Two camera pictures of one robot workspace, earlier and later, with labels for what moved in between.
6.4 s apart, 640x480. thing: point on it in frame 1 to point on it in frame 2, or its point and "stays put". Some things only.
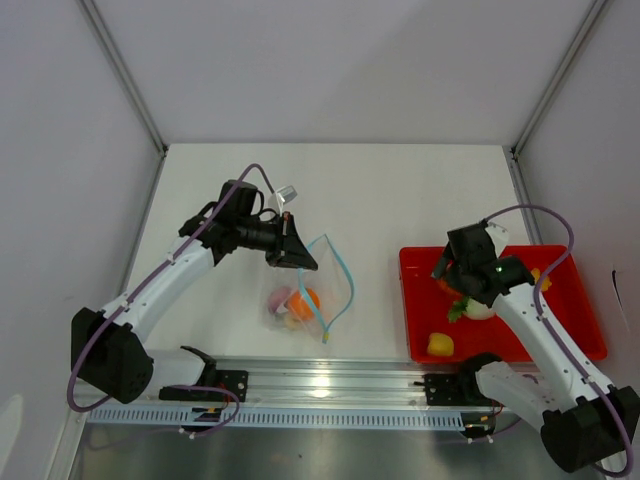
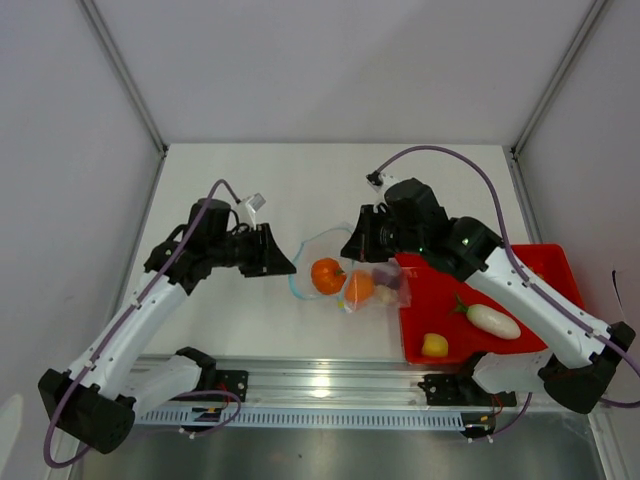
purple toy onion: (277, 298) to (385, 278)
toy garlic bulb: (292, 322) to (386, 295)
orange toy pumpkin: (453, 294) to (327, 277)
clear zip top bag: (307, 302) to (320, 271)
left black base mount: (235, 381) stays put
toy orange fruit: (300, 306) to (359, 286)
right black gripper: (451, 277) to (361, 246)
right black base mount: (453, 389) stays put
